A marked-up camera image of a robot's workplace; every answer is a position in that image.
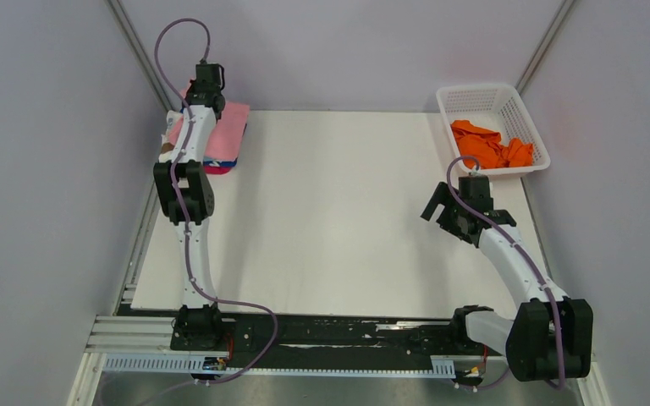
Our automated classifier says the pink t-shirt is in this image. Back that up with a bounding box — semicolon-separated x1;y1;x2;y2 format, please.
158;101;251;174

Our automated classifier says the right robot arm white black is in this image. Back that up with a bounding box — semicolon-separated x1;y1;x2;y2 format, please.
421;176;593;385

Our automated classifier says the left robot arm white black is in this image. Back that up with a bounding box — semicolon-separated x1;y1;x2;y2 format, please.
153;61;226;351

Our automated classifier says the orange crumpled t-shirt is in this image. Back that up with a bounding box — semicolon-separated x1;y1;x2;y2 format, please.
450;120;534;169

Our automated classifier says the white plastic basket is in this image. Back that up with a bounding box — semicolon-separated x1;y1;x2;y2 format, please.
435;83;551;180

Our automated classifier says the white blue beige folded shirt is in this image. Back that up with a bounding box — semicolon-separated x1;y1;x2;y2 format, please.
157;110;185;163

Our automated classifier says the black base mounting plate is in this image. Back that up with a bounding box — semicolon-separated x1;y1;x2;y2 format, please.
169;308;496;372

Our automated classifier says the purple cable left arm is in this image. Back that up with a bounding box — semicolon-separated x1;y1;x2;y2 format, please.
153;18;279;387

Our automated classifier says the metal corner rail left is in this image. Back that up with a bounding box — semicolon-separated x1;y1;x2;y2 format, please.
105;0;173;111

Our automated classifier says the metal corner rail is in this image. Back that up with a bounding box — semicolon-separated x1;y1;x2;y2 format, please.
105;0;173;111
515;0;579;95

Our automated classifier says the metal corner rail right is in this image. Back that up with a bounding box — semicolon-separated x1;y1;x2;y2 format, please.
515;0;579;95

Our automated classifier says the aluminium frame rail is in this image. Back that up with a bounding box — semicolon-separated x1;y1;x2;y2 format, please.
85;315;598;363

